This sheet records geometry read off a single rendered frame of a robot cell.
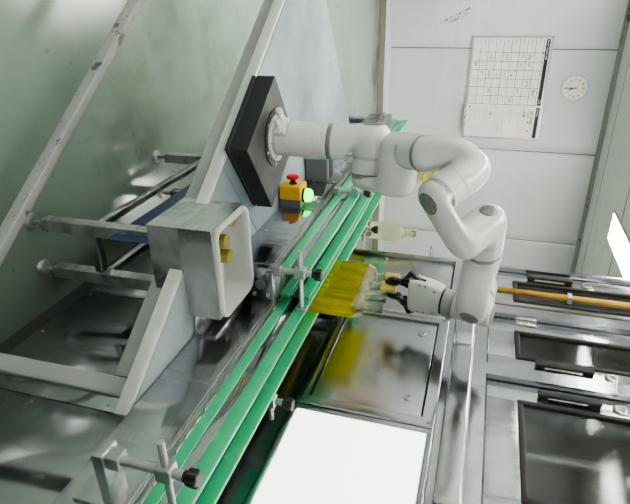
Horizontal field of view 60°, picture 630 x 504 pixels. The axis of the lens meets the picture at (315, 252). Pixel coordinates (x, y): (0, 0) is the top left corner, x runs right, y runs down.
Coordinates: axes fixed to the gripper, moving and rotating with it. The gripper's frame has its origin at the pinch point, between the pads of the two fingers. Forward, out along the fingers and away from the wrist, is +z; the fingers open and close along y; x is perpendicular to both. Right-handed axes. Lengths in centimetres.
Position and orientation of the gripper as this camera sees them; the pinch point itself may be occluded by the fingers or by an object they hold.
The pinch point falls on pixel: (393, 287)
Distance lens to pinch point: 160.0
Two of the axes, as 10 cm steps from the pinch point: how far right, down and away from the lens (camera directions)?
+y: -0.1, -9.0, -4.3
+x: -5.3, 3.7, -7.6
